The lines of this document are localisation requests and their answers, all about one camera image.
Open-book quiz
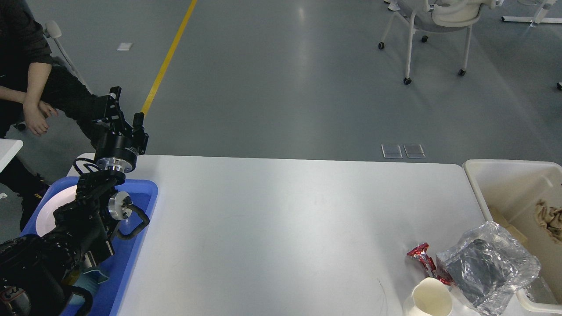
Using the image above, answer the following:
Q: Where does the person's hand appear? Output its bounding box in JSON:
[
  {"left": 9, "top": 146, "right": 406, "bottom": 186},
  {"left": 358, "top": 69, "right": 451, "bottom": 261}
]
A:
[{"left": 23, "top": 101, "right": 59, "bottom": 136}]

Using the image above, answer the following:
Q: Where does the floor socket plate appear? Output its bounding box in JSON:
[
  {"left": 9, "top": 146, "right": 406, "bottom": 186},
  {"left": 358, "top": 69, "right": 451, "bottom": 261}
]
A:
[
  {"left": 403, "top": 144, "right": 426, "bottom": 159},
  {"left": 381, "top": 144, "right": 403, "bottom": 159}
]

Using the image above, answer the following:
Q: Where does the white table base far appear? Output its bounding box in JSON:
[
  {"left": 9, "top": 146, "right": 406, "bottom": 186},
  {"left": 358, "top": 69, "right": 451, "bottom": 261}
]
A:
[{"left": 501, "top": 0, "right": 562, "bottom": 27}]

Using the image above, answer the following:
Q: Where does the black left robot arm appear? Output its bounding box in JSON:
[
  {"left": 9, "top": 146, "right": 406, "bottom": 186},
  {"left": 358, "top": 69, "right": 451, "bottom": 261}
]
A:
[{"left": 1, "top": 86, "right": 149, "bottom": 316}]

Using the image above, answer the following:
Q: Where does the red snack wrapper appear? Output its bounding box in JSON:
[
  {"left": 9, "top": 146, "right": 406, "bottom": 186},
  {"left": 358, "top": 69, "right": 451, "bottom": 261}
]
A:
[{"left": 406, "top": 242, "right": 452, "bottom": 286}]

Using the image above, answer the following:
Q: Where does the person's bare forearm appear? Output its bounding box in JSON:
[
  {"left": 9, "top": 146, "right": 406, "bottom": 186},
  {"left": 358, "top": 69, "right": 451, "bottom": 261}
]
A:
[{"left": 0, "top": 62, "right": 52, "bottom": 110}]

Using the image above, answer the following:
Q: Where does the pink plate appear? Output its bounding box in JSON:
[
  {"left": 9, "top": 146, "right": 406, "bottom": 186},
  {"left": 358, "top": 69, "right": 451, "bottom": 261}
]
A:
[{"left": 35, "top": 186, "right": 132, "bottom": 237}]

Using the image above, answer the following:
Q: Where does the white office chair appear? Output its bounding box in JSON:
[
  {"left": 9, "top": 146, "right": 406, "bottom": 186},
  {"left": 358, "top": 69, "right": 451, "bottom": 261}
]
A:
[
  {"left": 43, "top": 20, "right": 92, "bottom": 93},
  {"left": 378, "top": 0, "right": 503, "bottom": 85}
]

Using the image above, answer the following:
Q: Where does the blue plastic tray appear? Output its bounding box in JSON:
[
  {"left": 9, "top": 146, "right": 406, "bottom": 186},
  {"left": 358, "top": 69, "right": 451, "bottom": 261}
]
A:
[{"left": 20, "top": 176, "right": 158, "bottom": 316}]

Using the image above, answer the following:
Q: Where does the beige plastic bin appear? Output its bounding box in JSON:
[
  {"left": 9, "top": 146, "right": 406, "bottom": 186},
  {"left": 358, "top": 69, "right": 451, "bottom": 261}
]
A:
[{"left": 463, "top": 159, "right": 562, "bottom": 316}]

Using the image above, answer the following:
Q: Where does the brown paper bag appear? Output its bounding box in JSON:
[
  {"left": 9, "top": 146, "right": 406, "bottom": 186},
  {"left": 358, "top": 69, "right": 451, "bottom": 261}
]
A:
[{"left": 488, "top": 206, "right": 528, "bottom": 247}]

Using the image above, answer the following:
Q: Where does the white paper on floor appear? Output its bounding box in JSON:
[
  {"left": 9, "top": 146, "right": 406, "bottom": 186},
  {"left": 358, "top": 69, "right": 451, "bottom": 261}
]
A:
[{"left": 116, "top": 42, "right": 133, "bottom": 51}]

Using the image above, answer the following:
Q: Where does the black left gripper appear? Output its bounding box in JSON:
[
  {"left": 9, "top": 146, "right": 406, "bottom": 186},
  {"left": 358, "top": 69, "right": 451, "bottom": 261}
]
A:
[{"left": 91, "top": 86, "right": 149, "bottom": 172}]

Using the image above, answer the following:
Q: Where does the aluminium foil sheet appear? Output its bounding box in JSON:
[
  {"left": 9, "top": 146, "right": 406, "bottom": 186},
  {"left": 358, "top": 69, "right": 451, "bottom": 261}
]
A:
[{"left": 525, "top": 276, "right": 559, "bottom": 305}]

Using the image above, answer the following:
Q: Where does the seated person in black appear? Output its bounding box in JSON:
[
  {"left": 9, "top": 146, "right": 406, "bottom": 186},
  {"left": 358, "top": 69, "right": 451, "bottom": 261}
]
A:
[{"left": 0, "top": 0, "right": 108, "bottom": 198}]

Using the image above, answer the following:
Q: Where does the left floor socket plate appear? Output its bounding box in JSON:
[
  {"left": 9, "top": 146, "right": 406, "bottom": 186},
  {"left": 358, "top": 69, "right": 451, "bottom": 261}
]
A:
[{"left": 381, "top": 144, "right": 403, "bottom": 159}]

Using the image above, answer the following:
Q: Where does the foil tray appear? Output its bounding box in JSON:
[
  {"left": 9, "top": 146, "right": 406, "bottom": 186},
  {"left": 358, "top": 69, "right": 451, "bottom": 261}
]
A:
[{"left": 437, "top": 221, "right": 541, "bottom": 316}]

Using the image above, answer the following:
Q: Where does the right floor socket plate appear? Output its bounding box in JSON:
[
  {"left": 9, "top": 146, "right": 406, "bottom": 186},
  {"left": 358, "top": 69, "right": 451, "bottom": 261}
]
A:
[{"left": 403, "top": 144, "right": 426, "bottom": 159}]

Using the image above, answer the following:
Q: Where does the teal mug yellow inside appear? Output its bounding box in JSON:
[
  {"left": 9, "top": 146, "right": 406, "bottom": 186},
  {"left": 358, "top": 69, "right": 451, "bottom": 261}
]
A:
[{"left": 72, "top": 269, "right": 111, "bottom": 312}]

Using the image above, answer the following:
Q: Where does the brown paper ball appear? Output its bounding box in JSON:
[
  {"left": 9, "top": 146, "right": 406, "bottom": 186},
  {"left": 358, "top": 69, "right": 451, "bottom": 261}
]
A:
[{"left": 534, "top": 200, "right": 562, "bottom": 245}]

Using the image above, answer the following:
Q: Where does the white office chair left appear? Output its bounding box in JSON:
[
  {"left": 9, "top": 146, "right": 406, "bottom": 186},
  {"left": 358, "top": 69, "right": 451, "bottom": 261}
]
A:
[{"left": 43, "top": 20, "right": 92, "bottom": 93}]

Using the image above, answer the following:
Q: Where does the white office chair right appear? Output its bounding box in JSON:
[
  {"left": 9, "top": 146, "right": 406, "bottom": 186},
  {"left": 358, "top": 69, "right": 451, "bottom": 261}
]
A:
[{"left": 378, "top": 0, "right": 503, "bottom": 85}]

